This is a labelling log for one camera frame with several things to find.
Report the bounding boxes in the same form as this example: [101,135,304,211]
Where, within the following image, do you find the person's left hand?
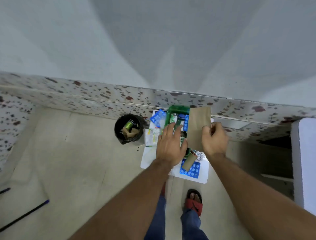
[156,122,188,166]

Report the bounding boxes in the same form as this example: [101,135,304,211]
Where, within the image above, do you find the person's right forearm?
[209,153,316,240]

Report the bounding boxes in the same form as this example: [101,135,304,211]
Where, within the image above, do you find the small blue blister pack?
[150,109,166,128]

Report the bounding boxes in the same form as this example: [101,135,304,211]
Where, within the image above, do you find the large blue blister pack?
[179,158,201,179]

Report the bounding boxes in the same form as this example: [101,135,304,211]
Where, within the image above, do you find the brown cardboard tube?
[182,153,197,172]

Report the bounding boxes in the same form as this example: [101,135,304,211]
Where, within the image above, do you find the black waste bin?
[114,114,144,145]

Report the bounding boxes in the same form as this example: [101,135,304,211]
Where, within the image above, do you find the white board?
[140,110,214,184]

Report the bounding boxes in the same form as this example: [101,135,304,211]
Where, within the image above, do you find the person's right leg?
[180,209,209,240]

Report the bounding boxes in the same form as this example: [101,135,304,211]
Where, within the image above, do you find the brown paper bag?
[186,107,212,152]

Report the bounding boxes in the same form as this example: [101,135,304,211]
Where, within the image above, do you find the person's right hand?
[202,122,229,158]

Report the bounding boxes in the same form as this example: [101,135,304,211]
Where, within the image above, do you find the red sandal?
[184,189,203,217]

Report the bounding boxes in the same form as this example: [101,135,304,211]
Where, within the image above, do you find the brown cardboard scraps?
[120,127,140,140]

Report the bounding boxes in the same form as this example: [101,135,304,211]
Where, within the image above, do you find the long black stick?
[0,199,50,232]

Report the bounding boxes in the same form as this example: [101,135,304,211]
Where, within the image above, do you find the person's left forearm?
[68,159,174,240]

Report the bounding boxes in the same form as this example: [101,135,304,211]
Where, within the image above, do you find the white cabinet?
[290,118,316,216]

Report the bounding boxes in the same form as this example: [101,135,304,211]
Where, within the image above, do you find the green plastic tray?
[164,105,191,157]

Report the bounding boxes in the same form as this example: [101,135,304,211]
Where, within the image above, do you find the white medicine box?
[144,128,161,147]

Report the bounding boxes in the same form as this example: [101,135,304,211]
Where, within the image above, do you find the crumpled silver foil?
[191,148,206,162]

